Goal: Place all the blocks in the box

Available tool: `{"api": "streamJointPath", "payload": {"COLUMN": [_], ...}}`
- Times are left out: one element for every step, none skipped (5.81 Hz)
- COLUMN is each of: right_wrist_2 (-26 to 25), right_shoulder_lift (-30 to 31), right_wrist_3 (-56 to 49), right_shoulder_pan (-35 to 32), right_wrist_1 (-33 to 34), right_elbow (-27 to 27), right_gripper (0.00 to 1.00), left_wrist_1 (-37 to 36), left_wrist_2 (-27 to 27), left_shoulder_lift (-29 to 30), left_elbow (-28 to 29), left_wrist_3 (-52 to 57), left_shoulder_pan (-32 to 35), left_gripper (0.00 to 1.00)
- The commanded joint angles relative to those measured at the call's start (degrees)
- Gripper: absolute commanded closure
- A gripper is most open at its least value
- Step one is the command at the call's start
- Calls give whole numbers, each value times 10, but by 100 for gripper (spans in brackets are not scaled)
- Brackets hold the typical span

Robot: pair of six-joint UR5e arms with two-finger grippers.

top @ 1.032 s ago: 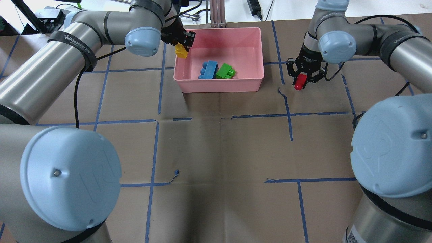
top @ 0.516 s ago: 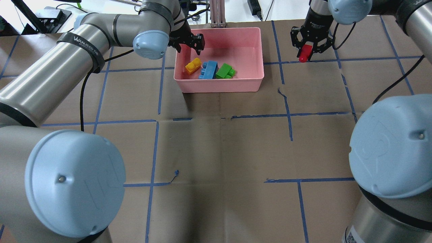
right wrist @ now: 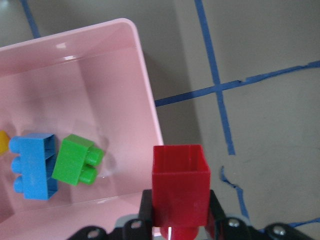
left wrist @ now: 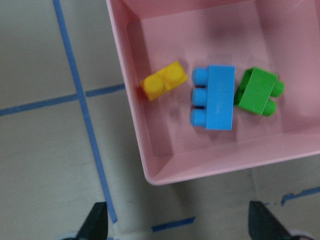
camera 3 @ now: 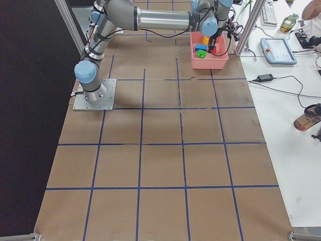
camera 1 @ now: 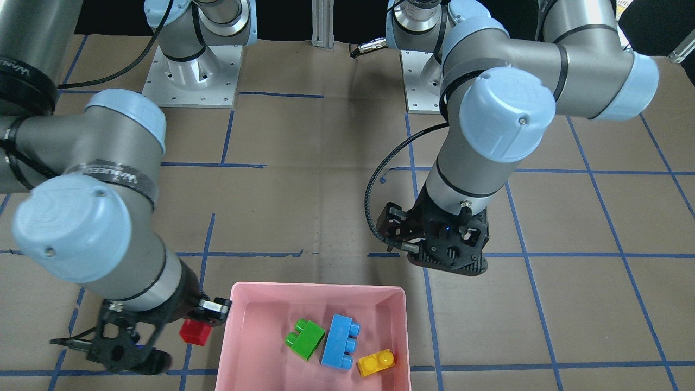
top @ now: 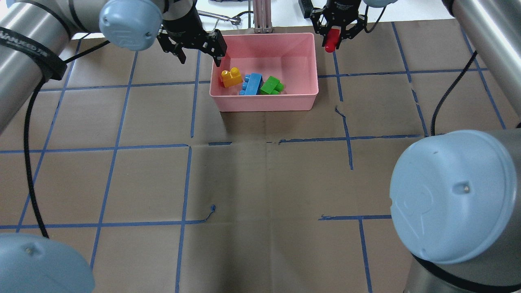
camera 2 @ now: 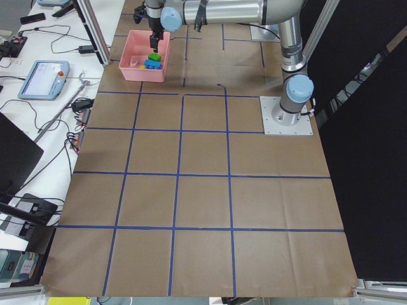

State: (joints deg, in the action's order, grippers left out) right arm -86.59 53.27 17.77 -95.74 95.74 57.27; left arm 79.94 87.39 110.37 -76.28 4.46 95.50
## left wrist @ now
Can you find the pink plastic box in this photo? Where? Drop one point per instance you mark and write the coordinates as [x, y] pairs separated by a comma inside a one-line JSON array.
[[279, 36]]

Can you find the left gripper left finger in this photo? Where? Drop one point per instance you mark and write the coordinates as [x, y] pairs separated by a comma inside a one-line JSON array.
[[95, 226]]

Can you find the green toy block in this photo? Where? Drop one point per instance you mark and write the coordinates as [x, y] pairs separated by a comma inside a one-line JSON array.
[[256, 90]]

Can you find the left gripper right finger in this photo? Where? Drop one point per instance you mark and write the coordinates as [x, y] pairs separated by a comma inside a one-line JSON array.
[[263, 225]]

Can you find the yellow toy block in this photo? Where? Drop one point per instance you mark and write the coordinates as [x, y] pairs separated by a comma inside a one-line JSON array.
[[163, 81]]

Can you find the blue toy block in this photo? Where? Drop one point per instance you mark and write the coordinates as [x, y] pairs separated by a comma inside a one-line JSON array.
[[212, 98]]

